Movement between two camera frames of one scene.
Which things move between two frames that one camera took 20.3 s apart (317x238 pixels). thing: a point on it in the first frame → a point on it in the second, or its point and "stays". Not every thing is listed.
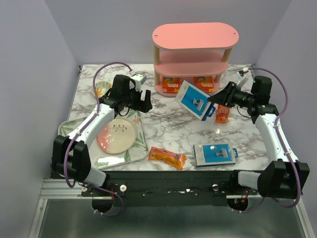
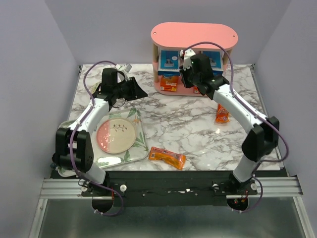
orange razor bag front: x=177 y=161 stays
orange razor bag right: x=223 y=114 stays
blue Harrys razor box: x=215 y=154 → x=169 y=61
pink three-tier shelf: x=186 y=50 stays
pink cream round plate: x=117 y=136 stays
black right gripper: x=225 y=97 → x=186 y=85
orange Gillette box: x=170 y=84 stays
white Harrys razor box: x=195 y=100 → x=216 y=61
